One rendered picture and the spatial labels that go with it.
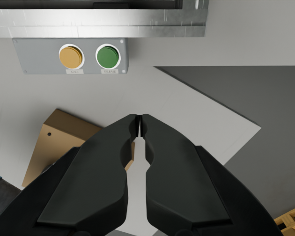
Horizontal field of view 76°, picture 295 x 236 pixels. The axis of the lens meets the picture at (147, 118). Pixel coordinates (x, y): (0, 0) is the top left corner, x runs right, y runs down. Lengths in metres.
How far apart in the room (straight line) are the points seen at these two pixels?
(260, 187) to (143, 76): 2.10
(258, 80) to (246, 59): 1.10
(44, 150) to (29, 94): 0.16
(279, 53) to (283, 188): 2.11
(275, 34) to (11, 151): 0.81
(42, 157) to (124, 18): 0.41
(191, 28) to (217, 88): 1.18
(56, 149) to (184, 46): 0.42
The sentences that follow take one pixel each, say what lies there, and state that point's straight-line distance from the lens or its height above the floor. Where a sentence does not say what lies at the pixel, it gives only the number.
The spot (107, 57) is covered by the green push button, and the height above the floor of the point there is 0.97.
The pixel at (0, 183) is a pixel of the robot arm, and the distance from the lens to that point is 0.48.
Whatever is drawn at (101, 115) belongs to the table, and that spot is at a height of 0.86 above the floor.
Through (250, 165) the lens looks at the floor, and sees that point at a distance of 2.14.
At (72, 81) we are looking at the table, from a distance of 0.54.
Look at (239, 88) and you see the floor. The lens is 1.61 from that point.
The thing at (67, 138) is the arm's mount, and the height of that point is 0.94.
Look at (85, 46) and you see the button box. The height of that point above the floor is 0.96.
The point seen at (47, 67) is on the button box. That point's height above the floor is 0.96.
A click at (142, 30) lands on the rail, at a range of 0.38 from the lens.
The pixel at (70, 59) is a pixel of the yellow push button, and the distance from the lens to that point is 0.40.
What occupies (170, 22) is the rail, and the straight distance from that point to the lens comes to 0.39.
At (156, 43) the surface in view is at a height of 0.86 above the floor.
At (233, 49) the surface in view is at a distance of 0.53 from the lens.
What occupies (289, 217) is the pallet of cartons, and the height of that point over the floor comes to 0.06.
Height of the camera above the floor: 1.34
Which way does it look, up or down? 60 degrees down
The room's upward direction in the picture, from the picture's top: 178 degrees clockwise
